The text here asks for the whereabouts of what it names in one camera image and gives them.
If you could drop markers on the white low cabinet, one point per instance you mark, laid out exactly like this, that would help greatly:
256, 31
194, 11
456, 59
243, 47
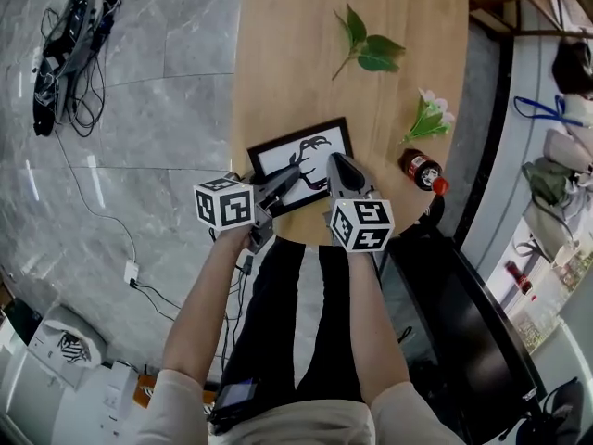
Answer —
514, 202

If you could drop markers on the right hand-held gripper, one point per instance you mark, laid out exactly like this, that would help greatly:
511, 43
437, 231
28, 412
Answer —
363, 225

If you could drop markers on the white carton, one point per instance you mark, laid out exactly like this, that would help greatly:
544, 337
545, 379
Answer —
55, 406

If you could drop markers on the white cloth bag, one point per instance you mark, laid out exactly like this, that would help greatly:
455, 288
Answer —
567, 142

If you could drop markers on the zebra striped cushion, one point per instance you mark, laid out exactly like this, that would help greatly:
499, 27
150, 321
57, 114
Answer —
74, 348

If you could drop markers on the olive green bag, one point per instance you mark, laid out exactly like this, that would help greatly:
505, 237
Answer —
546, 181

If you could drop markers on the white artificial flower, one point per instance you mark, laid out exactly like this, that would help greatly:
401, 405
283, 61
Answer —
428, 123

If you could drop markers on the white power strip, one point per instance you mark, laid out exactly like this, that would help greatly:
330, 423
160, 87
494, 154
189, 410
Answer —
131, 271

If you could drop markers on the person's left forearm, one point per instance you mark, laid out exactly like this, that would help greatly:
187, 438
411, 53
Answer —
204, 304

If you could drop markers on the black picture frame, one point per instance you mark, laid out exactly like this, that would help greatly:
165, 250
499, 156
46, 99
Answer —
278, 156

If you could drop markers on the dark handbag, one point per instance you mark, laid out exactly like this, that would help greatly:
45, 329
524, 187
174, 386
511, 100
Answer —
574, 67

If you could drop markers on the person's black trousers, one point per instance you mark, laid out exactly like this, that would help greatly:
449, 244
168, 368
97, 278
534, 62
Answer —
273, 322

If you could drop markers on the wooden coffee table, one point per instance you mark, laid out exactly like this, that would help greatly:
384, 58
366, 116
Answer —
287, 40

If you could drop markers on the grey round seat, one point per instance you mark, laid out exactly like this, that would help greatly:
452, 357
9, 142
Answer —
92, 341

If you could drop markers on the person's beige shirt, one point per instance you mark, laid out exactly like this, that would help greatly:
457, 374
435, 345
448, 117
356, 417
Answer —
296, 427

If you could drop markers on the black glass-door cabinet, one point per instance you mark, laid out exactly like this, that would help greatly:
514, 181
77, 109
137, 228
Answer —
445, 332

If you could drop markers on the person's right forearm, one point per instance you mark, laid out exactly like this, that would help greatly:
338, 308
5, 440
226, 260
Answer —
377, 322

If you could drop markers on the green leaf sprig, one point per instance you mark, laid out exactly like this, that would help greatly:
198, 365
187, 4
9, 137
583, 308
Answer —
377, 56

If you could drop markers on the small red bottle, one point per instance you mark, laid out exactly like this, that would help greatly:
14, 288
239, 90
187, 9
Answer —
519, 277

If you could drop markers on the dark soda bottle red cap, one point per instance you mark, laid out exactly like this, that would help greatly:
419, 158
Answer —
419, 167

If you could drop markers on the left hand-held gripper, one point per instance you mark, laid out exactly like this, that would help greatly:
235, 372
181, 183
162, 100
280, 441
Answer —
227, 204

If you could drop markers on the dark hanging bag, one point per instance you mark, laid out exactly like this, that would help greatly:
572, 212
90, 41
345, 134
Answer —
563, 415

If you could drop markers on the black waist-worn device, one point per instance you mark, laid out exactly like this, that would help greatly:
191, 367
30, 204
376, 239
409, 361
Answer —
234, 399

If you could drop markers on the orange box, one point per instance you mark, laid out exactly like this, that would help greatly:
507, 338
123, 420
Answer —
146, 392

